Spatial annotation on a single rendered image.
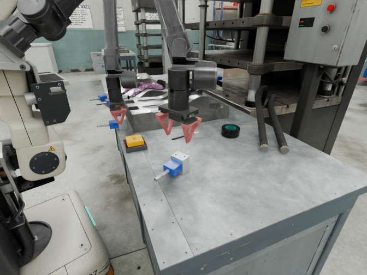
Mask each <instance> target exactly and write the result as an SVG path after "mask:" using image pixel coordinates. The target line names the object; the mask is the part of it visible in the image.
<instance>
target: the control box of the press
mask: <svg viewBox="0 0 367 275"><path fill-rule="evenodd" d="M366 40H367V0H295V4H294V9H293V15H292V20H291V25H290V28H289V34H288V39H287V42H286V43H285V48H284V51H285V54H284V58H283V59H285V60H290V61H295V63H298V64H301V63H302V64H303V67H302V69H301V74H300V81H301V90H300V94H299V99H298V103H297V107H296V110H295V114H294V118H293V122H292V126H291V131H290V134H289V135H290V136H292V137H294V138H296V139H298V140H300V141H303V138H304V135H305V131H306V127H307V124H308V121H309V118H310V114H311V111H312V107H313V104H314V101H315V97H316V94H317V90H318V87H319V83H320V80H321V77H322V74H323V73H324V72H325V71H326V70H327V69H328V68H329V67H330V66H334V67H340V66H347V65H357V64H358V62H359V59H360V56H361V54H362V51H363V48H364V45H365V42H366ZM304 73H305V75H304Z"/></svg>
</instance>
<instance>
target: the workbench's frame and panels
mask: <svg viewBox="0 0 367 275"><path fill-rule="evenodd" d="M115 135H116V141H117V148H118V150H119V151H120V155H121V158H122V162H123V166H124V169H125V174H126V181H127V183H128V184H129V187H130V190H131V193H132V197H133V201H134V205H135V209H136V211H137V215H138V219H139V223H140V228H141V236H142V239H143V243H144V244H146V247H147V252H148V254H149V258H150V261H151V266H152V269H153V273H154V275H319V274H320V272H321V270H322V268H323V266H324V264H325V262H326V260H327V258H328V256H329V254H330V252H331V250H332V248H333V246H334V244H335V242H336V240H337V238H338V236H339V234H340V232H341V230H342V228H343V226H344V224H345V222H346V220H347V218H348V216H349V214H350V212H351V210H352V208H353V206H354V204H355V203H356V201H357V199H358V196H360V195H362V194H365V193H367V186H366V187H363V188H360V189H358V190H356V191H353V192H351V193H349V194H346V195H344V196H341V197H339V198H337V199H334V200H332V201H329V202H326V203H324V204H322V205H319V206H317V207H314V208H312V209H310V210H307V211H305V212H303V213H300V214H297V215H296V216H293V217H290V218H288V219H285V220H283V221H281V222H278V223H276V224H273V225H271V226H269V227H266V228H264V229H261V230H259V231H256V232H254V233H251V234H249V235H247V236H244V237H242V238H239V239H237V240H235V241H232V242H229V243H227V244H225V245H222V246H220V247H217V248H215V249H213V250H210V251H208V252H206V253H203V254H201V255H198V256H195V257H193V258H191V259H188V260H186V261H183V262H181V263H179V264H176V265H174V266H171V267H169V268H166V269H164V270H162V271H160V269H159V266H158V262H157V259H156V256H155V252H154V250H153V246H152V243H151V240H150V237H149V233H148V230H147V227H146V224H145V221H144V217H143V214H142V211H141V208H140V204H139V201H138V198H137V194H136V192H135V188H134V185H133V181H132V178H131V175H130V172H129V169H128V165H127V162H126V159H125V155H124V153H123V149H122V146H121V143H120V139H119V136H118V133H117V130H116V129H115Z"/></svg>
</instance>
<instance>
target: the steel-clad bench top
mask: <svg viewBox="0 0 367 275"><path fill-rule="evenodd" d="M203 93H204V92H203ZM204 94H206V93H204ZM206 95H208V94H206ZM208 96H209V97H211V98H213V99H215V100H217V101H219V102H220V103H222V104H224V105H226V106H229V116H228V118H223V119H216V120H212V121H206V122H200V124H199V126H198V127H197V129H196V130H195V132H197V131H198V132H199V133H196V134H193V136H192V138H191V141H190V142H189V143H186V141H185V137H182V138H179V139H175V140H172V139H173V138H176V137H179V136H183V135H184V133H183V130H182V126H181V125H180V126H176V127H172V129H171V133H170V134H169V135H166V133H165V131H164V129H157V130H150V131H144V132H139V133H134V131H133V129H132V127H131V125H130V123H129V121H128V119H127V117H126V114H125V117H126V122H127V130H122V131H120V130H119V128H116V130H117V133H118V136H119V139H120V143H121V146H122V149H123V153H124V155H125V159H126V162H127V165H128V169H129V172H130V175H131V178H132V181H133V185H134V188H135V192H136V194H137V198H138V201H139V204H140V208H141V211H142V214H143V217H144V221H145V224H146V227H147V230H148V233H149V237H150V240H151V243H152V246H153V250H154V252H155V256H156V259H157V262H158V266H159V269H160V271H162V270H164V269H166V268H169V267H171V266H174V265H176V264H179V263H181V262H183V261H186V260H188V259H191V258H193V257H195V256H198V255H201V254H203V253H206V252H208V251H210V250H213V249H215V248H217V247H220V246H222V245H225V244H227V243H229V242H232V241H235V240H237V239H239V238H242V237H244V236H247V235H249V234H251V233H254V232H256V231H259V230H261V229H264V228H266V227H269V226H271V225H273V224H276V223H278V222H281V221H283V220H285V219H288V218H290V217H293V216H296V215H297V214H300V213H303V212H305V211H307V210H310V209H312V208H314V207H317V206H319V205H322V204H324V203H326V202H329V201H332V200H334V199H337V198H339V197H341V196H344V195H346V194H349V193H351V192H353V191H356V190H358V189H360V188H363V187H366V186H367V174H365V173H363V172H361V171H359V170H357V169H355V168H353V167H351V166H349V165H347V164H345V163H343V162H341V161H339V160H337V159H336V158H334V157H332V156H330V155H328V154H326V153H324V152H322V151H320V150H318V149H316V148H314V147H312V146H310V145H308V144H306V143H304V142H302V141H300V140H298V139H296V138H294V137H292V136H290V135H288V134H286V133H284V132H283V134H284V136H285V139H286V142H287V145H288V148H289V152H288V153H281V151H280V148H279V144H278V142H277V138H276V135H275V132H274V129H273V127H272V126H270V125H268V124H266V123H265V129H266V133H267V140H268V147H269V149H268V151H266V152H264V151H261V148H260V143H259V133H258V123H257V119H256V118H254V117H252V116H250V115H248V114H246V113H244V112H242V111H240V110H238V109H236V108H234V107H232V106H230V105H228V104H226V103H224V102H222V101H220V100H218V99H216V98H214V97H212V96H210V95H208ZM224 124H235V125H238V126H239V127H240V134H239V137H237V138H233V139H230V138H226V137H224V136H222V135H221V128H222V126H223V125H224ZM139 134H140V135H141V136H142V137H143V138H144V140H145V142H146V144H147V150H142V151H136V152H131V153H127V152H126V149H125V146H124V144H123V140H125V139H126V136H133V135H139ZM177 151H179V152H181V153H184V154H186V155H188V156H189V157H190V170H188V171H187V172H186V173H185V174H183V175H182V174H180V173H178V174H177V175H176V176H174V177H173V176H171V175H169V174H166V175H165V176H164V177H162V178H161V179H159V180H158V181H157V182H156V181H155V180H154V178H155V177H156V176H158V175H159V174H161V173H162V172H164V171H163V165H164V164H165V163H167V162H168V161H170V160H171V155H172V154H174V153H176V152H177Z"/></svg>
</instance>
